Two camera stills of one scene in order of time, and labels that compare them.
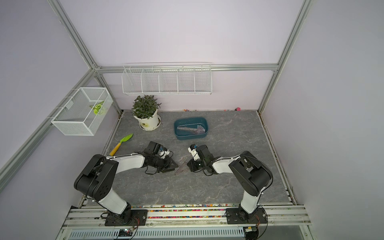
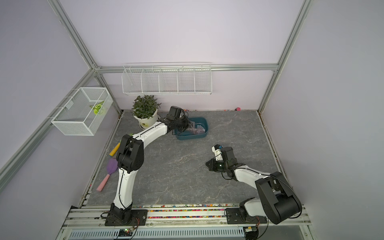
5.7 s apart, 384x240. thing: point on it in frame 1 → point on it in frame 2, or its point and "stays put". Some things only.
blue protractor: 200,129 stays put
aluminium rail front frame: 284,222 stays put
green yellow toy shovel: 125,139 stays put
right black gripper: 191,165 → 211,166
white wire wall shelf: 167,78 stays put
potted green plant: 145,109 stays put
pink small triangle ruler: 184,168 → 199,129
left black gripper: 167,165 → 185,117
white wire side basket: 82,112 stays put
